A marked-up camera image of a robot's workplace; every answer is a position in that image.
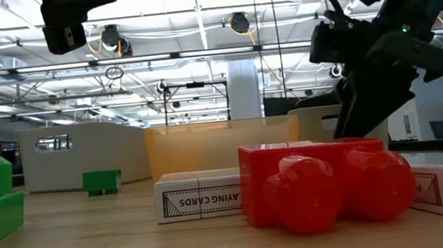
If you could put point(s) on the red toy block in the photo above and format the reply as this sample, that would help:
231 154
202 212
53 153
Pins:
305 189

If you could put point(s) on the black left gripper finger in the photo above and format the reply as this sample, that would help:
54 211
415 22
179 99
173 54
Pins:
96 3

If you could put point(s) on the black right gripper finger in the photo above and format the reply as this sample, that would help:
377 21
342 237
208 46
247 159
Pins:
354 107
390 99

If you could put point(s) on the orange translucent plastic bin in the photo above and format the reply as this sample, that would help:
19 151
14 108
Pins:
207 149

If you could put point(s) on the long ceiling light rail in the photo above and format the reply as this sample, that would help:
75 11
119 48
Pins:
138 59

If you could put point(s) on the small dark green block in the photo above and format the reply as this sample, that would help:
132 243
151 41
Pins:
102 181

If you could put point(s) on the black background box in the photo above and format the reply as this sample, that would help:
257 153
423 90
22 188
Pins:
279 106

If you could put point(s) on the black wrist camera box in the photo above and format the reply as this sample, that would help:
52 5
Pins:
334 44

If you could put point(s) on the dark office chair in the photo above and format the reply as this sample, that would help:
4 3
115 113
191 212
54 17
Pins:
438 129

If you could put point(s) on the white building column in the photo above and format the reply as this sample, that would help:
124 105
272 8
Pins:
244 93

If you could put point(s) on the small wall sign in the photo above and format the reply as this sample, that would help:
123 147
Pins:
407 124

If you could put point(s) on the grey plastic bin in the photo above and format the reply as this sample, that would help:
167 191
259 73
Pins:
98 156
301 132

